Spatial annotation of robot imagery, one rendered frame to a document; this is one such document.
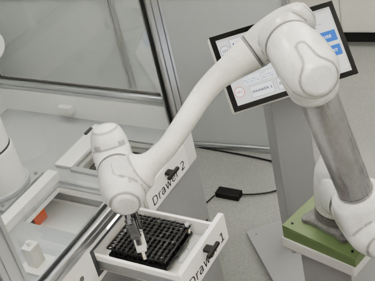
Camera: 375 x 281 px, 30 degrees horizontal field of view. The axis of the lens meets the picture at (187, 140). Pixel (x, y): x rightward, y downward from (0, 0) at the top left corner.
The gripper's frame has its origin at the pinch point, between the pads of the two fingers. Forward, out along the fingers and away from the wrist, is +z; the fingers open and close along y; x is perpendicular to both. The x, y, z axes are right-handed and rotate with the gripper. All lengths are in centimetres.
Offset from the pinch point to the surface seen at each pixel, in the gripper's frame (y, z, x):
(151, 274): -0.8, 13.3, -0.6
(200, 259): 0.0, 11.8, -16.3
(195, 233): 18.5, 17.1, -15.1
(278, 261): 80, 97, -43
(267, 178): 149, 101, -48
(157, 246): 8.6, 10.9, -3.1
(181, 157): 56, 12, -13
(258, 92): 74, 1, -46
